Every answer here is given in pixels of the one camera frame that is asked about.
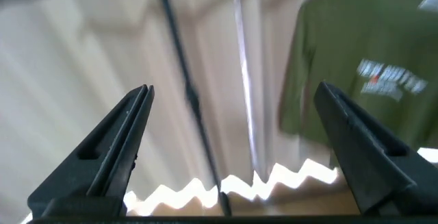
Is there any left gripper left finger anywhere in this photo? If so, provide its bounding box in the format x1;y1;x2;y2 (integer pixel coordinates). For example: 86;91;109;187
27;84;155;218

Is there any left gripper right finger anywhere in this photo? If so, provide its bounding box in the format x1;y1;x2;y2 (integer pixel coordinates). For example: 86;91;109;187
313;82;438;217

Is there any beige curtain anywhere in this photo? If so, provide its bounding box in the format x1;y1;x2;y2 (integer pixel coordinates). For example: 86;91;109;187
0;0;438;218

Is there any black clothes rack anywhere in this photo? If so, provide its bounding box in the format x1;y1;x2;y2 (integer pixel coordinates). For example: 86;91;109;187
0;0;233;217

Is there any green sleeveless shirt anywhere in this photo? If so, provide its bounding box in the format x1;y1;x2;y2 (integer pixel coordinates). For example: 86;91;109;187
277;0;438;169

